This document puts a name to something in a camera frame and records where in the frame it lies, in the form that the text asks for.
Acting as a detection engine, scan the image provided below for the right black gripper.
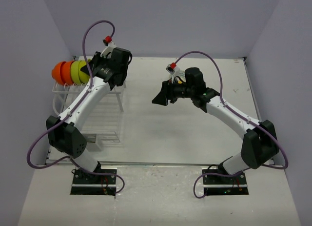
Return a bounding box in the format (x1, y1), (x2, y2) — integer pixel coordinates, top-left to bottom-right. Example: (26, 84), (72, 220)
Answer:
(153, 78), (195, 106)

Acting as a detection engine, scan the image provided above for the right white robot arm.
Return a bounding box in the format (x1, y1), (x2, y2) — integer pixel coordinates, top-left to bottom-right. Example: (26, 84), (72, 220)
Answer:
(152, 64), (279, 184)

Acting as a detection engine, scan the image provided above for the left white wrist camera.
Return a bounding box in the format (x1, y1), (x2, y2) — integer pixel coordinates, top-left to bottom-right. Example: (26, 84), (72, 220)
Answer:
(100, 41), (116, 58)

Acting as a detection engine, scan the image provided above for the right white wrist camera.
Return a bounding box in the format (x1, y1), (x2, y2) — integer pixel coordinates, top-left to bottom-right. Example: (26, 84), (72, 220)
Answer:
(166, 62), (183, 84)

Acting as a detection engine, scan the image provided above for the orange bowl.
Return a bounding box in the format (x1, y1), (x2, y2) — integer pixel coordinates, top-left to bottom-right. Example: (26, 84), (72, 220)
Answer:
(51, 61), (65, 85)
(61, 61), (74, 85)

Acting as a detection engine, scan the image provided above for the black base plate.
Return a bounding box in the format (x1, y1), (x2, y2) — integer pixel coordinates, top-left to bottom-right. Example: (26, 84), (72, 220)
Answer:
(70, 169), (117, 196)
(202, 166), (249, 196)

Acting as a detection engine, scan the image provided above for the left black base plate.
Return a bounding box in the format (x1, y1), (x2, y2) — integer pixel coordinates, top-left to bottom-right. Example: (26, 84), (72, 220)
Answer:
(70, 169), (117, 196)

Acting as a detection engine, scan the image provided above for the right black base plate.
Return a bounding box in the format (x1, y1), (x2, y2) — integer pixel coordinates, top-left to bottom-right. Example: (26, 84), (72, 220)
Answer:
(202, 166), (249, 196)

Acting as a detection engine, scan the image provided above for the white wire dish rack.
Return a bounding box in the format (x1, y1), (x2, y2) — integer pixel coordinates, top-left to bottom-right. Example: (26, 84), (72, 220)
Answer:
(53, 78), (126, 146)

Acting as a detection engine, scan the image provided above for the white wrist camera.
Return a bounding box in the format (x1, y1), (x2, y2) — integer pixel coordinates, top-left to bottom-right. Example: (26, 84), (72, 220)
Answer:
(100, 41), (116, 58)
(166, 62), (183, 84)

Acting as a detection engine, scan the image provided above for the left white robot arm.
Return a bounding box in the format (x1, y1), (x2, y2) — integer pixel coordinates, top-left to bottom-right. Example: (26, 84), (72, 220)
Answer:
(46, 47), (132, 184)

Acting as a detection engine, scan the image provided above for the clear cutlery holder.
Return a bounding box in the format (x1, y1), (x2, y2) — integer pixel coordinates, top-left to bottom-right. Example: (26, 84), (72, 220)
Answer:
(83, 133), (103, 152)

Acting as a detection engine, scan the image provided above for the lime green bowl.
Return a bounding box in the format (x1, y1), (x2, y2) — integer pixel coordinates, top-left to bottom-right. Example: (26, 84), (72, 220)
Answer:
(78, 61), (90, 84)
(70, 61), (82, 85)

